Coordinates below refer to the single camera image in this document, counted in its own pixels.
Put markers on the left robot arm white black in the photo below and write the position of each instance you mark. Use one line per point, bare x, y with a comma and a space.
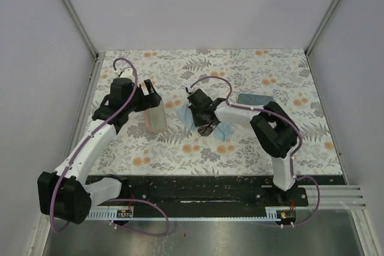
63, 193

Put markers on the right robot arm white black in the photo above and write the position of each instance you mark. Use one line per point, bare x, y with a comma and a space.
277, 134

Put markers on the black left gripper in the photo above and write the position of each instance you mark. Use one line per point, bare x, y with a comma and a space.
153, 99

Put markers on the pink glasses case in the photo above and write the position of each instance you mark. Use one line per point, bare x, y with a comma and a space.
155, 119

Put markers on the aluminium frame post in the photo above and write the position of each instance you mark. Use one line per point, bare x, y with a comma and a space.
68, 5
331, 9

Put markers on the left aluminium frame post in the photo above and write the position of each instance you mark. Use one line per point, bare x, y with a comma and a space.
68, 5

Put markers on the black sunglasses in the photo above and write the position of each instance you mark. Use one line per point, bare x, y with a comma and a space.
206, 130

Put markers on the blue-grey glasses case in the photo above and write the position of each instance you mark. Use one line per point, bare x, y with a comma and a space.
254, 99

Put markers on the right aluminium frame post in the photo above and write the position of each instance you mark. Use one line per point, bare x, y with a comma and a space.
331, 9

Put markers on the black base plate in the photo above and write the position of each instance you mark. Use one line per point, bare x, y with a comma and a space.
206, 197

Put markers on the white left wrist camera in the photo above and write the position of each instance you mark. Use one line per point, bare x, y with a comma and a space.
128, 74

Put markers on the light blue cloth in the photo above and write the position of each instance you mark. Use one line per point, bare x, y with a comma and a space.
223, 131
185, 115

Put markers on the white slotted cable duct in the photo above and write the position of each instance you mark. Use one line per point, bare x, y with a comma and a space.
114, 213

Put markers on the floral table mat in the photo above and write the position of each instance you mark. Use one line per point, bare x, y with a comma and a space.
283, 74

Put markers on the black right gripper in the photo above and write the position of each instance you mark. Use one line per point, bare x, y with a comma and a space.
197, 122

